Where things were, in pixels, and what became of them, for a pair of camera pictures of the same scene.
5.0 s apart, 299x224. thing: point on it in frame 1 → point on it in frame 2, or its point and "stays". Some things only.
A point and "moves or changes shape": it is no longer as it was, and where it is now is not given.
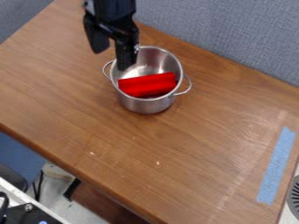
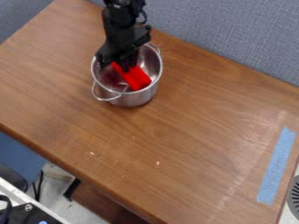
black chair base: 10,174 stays
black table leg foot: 71,189 stays
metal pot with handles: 154,60 → 109,86
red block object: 150,85 moves or changes shape
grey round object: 294,198 stays
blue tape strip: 277,164 stays
